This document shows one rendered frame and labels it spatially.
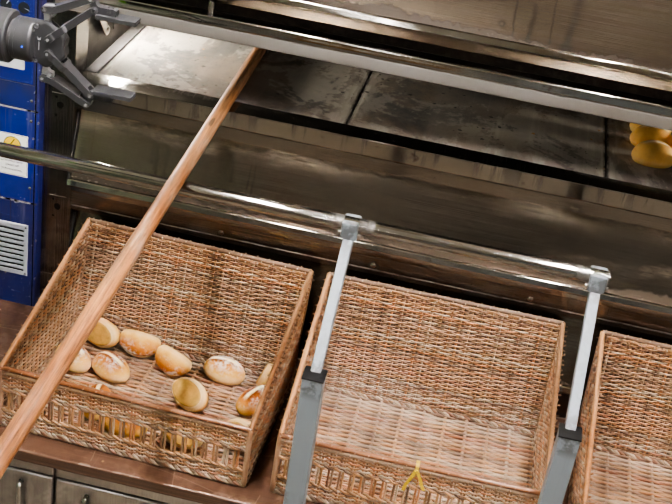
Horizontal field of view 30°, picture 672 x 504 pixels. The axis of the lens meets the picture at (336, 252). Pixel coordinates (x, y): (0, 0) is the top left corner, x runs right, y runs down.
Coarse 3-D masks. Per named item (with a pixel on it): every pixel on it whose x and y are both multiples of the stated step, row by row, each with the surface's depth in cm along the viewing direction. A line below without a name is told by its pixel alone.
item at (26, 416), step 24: (240, 72) 288; (216, 120) 264; (192, 144) 252; (192, 168) 246; (168, 192) 233; (144, 216) 225; (144, 240) 218; (120, 264) 209; (96, 312) 197; (72, 336) 190; (72, 360) 187; (48, 384) 179; (24, 408) 173; (24, 432) 170; (0, 456) 164
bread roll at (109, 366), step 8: (104, 352) 283; (112, 352) 283; (96, 360) 282; (104, 360) 281; (112, 360) 281; (120, 360) 282; (96, 368) 282; (104, 368) 281; (112, 368) 280; (120, 368) 280; (128, 368) 282; (104, 376) 281; (112, 376) 280; (120, 376) 280; (128, 376) 282
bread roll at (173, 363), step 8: (160, 352) 286; (168, 352) 285; (176, 352) 285; (160, 360) 286; (168, 360) 285; (176, 360) 284; (184, 360) 284; (160, 368) 287; (168, 368) 285; (176, 368) 284; (184, 368) 284; (176, 376) 286
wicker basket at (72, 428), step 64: (64, 256) 283; (192, 256) 290; (64, 320) 292; (128, 320) 296; (0, 384) 260; (64, 384) 257; (128, 384) 283; (128, 448) 261; (192, 448) 257; (256, 448) 263
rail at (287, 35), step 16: (112, 0) 253; (128, 0) 253; (176, 16) 252; (192, 16) 252; (208, 16) 251; (256, 32) 251; (272, 32) 250; (288, 32) 250; (336, 48) 249; (352, 48) 249; (368, 48) 248; (416, 64) 248; (432, 64) 247; (448, 64) 247; (496, 80) 246; (512, 80) 245; (528, 80) 245; (576, 96) 244; (592, 96) 244; (608, 96) 244; (656, 112) 243
